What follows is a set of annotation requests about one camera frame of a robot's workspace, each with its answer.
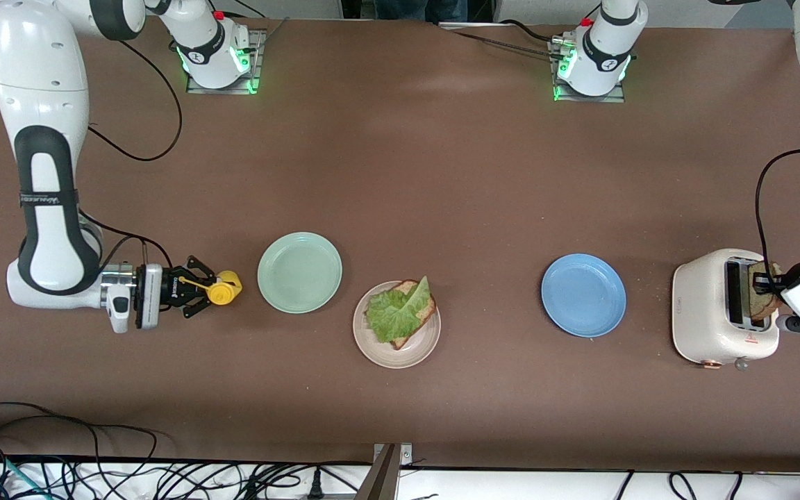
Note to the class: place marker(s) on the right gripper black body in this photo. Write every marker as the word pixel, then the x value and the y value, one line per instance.
pixel 170 289

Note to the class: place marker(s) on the brown bread slice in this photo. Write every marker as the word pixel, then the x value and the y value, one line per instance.
pixel 422 321
pixel 764 305

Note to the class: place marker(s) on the yellow mustard squeeze bottle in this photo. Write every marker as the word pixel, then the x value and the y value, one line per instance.
pixel 223 292

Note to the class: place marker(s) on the green lettuce leaf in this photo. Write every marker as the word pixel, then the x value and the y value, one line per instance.
pixel 393 312

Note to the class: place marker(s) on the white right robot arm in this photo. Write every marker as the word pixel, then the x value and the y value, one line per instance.
pixel 39 69

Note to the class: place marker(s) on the mint green plate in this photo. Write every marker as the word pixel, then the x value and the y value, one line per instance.
pixel 299 273

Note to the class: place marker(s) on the blue plate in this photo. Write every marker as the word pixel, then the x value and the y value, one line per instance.
pixel 583 296

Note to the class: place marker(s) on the beige plate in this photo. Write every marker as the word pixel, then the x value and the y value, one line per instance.
pixel 407 355

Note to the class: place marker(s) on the white two-slot toaster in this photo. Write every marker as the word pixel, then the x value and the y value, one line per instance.
pixel 702 312

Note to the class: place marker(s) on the black power plug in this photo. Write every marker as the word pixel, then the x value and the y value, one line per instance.
pixel 315 486

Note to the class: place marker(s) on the person in blue jeans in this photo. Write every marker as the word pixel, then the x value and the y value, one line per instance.
pixel 421 8

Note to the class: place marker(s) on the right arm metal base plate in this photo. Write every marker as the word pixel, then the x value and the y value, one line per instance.
pixel 256 42

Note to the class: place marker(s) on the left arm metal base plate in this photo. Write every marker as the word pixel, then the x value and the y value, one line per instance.
pixel 612 98

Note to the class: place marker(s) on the grey metal table bracket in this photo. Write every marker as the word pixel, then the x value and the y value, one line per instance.
pixel 386 479

